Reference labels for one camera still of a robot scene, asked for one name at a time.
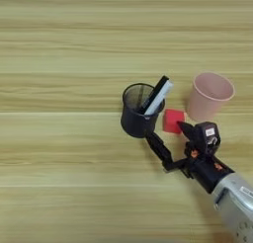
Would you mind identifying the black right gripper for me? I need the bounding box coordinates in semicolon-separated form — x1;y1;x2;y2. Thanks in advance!
145;121;236;195

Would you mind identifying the red cube block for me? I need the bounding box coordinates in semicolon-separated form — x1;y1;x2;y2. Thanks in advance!
162;109;187;135

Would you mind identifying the white marker pen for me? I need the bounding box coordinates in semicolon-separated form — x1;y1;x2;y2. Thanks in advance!
143;80;175;117

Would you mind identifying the black mesh pen holder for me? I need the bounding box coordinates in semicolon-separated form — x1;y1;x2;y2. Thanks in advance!
120;83;166;139

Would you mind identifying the pink plastic cup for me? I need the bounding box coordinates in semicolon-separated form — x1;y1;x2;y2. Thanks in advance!
186;72;236;123

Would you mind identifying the black marker pen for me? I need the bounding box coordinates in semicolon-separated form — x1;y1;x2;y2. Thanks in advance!
137;75;170;115

